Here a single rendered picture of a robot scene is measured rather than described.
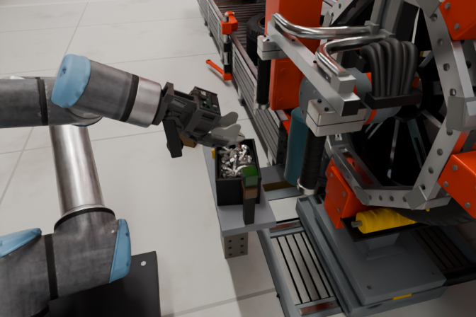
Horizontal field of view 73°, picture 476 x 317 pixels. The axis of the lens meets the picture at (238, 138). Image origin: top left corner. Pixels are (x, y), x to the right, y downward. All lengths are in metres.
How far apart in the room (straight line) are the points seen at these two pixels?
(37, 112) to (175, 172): 1.25
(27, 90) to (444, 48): 0.73
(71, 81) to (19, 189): 1.53
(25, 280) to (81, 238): 0.13
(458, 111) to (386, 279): 0.76
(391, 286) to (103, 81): 1.06
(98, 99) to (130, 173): 1.36
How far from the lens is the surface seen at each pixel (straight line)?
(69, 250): 0.87
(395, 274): 1.29
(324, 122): 0.58
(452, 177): 0.68
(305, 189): 0.68
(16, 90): 0.70
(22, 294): 0.88
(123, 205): 1.75
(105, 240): 0.88
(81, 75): 0.58
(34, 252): 0.88
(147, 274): 1.13
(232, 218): 1.02
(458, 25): 0.64
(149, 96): 0.59
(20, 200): 2.01
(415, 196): 0.76
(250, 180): 0.86
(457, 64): 0.65
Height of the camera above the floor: 1.24
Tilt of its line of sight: 37 degrees down
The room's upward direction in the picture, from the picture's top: straight up
